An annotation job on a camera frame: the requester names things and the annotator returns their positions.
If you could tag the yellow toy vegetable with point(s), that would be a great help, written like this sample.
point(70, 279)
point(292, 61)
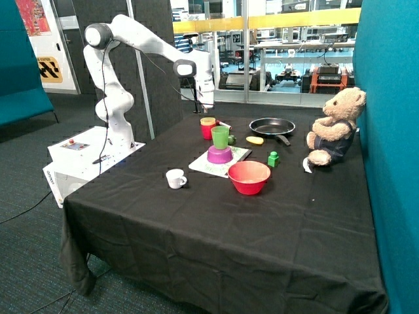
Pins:
point(255, 140)

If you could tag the black pen on cabinet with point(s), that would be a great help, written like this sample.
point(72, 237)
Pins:
point(101, 159)

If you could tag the white ceramic mug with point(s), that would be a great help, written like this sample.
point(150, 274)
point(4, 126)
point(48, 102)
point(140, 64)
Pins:
point(176, 178)

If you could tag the teal sofa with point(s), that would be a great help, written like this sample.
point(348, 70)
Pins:
point(22, 93)

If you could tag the red wall poster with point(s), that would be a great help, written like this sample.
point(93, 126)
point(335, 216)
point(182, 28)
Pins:
point(34, 18)

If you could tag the purple upturned plastic bowl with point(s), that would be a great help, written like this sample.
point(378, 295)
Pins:
point(219, 156)

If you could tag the orange black equipment rack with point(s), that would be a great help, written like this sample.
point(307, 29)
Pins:
point(328, 79)

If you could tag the green toy block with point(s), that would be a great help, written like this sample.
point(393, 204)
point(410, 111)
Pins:
point(273, 159)

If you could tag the red plastic bowl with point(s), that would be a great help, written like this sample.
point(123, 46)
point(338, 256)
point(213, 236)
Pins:
point(249, 177)

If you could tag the yellow black sign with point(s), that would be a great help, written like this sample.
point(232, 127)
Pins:
point(49, 70)

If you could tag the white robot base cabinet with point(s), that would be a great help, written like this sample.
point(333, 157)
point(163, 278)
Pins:
point(72, 158)

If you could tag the black tablecloth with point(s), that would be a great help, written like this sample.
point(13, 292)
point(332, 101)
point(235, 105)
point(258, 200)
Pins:
point(304, 244)

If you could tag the black tripod stand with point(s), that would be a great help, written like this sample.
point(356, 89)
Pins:
point(197, 107)

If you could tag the green speckled cutting board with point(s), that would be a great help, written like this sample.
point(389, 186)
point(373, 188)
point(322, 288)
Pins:
point(201, 164)

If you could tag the pink-red plastic cup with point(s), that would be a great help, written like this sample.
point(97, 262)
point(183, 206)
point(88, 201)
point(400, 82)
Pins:
point(206, 131)

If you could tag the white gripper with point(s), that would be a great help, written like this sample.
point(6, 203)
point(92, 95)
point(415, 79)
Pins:
point(204, 89)

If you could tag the beige teddy bear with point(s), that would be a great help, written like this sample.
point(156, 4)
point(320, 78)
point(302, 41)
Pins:
point(332, 135)

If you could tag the red and white marker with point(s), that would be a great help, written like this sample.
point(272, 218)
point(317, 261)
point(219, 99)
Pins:
point(220, 123)

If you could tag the yellow plastic cup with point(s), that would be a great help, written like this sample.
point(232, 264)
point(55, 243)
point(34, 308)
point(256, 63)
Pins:
point(207, 121)

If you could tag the black frying pan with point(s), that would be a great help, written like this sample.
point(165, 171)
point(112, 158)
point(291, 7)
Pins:
point(273, 128)

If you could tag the green plastic cup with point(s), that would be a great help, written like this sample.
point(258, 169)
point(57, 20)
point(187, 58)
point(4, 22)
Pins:
point(220, 137)

